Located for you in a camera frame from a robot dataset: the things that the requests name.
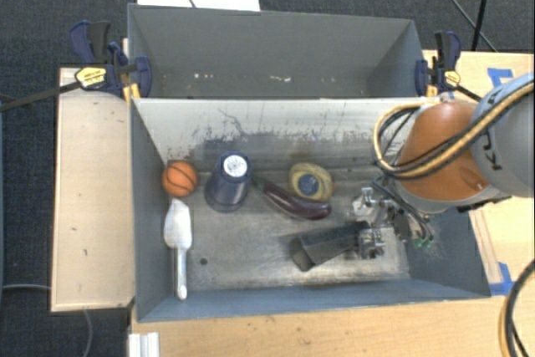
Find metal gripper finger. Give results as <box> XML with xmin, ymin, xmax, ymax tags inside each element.
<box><xmin>352</xmin><ymin>186</ymin><xmax>378</xmax><ymax>219</ymax></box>
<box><xmin>357</xmin><ymin>227</ymin><xmax>386</xmax><ymax>261</ymax></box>

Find white plastic scoop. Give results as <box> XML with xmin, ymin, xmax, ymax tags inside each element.
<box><xmin>162</xmin><ymin>197</ymin><xmax>195</xmax><ymax>302</ymax></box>

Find orange toy basketball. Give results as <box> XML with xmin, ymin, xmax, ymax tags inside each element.
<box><xmin>161</xmin><ymin>160</ymin><xmax>199</xmax><ymax>198</ymax></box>

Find grey metal bin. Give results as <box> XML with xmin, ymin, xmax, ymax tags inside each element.
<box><xmin>126</xmin><ymin>3</ymin><xmax>492</xmax><ymax>324</ymax></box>

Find dark green flat block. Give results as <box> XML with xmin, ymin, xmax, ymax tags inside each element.
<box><xmin>289</xmin><ymin>220</ymin><xmax>373</xmax><ymax>273</ymax></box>

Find yellow and blue tape measure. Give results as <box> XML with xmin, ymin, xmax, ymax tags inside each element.
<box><xmin>287</xmin><ymin>162</ymin><xmax>335</xmax><ymax>201</ymax></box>

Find pale wood board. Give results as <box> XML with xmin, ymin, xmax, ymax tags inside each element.
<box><xmin>50</xmin><ymin>66</ymin><xmax>137</xmax><ymax>313</ymax></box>

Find dark blue cup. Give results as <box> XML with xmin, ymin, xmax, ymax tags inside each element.
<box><xmin>203</xmin><ymin>150</ymin><xmax>253</xmax><ymax>215</ymax></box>

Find purple toy eggplant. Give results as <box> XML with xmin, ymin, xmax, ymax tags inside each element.
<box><xmin>252</xmin><ymin>175</ymin><xmax>334</xmax><ymax>222</ymax></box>

